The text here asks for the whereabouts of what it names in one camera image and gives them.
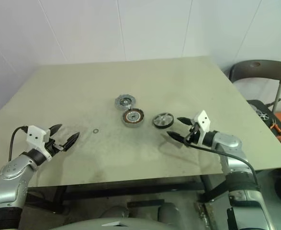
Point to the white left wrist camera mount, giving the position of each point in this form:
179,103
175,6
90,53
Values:
35,136

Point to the silver alloy wheel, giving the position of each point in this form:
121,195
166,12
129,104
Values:
262,113

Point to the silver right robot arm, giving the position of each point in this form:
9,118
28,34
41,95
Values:
228,143

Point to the grey round disc part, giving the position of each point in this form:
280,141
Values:
124,101

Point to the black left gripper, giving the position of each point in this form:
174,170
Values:
52,146

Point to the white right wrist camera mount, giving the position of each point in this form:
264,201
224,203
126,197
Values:
203,121

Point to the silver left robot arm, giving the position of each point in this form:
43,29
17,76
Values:
9,172

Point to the black table frame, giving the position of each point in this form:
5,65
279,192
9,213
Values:
130,188

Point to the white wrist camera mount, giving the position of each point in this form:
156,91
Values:
203,121
35,136

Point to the grey robot torso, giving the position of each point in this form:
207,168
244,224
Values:
111,225

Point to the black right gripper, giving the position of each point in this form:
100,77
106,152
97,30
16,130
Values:
194,136

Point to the motor stator with copper windings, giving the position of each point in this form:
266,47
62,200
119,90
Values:
133,117

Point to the grey folding chair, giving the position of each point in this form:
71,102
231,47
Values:
257,72

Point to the black ribbed round part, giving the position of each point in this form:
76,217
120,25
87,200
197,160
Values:
163,119

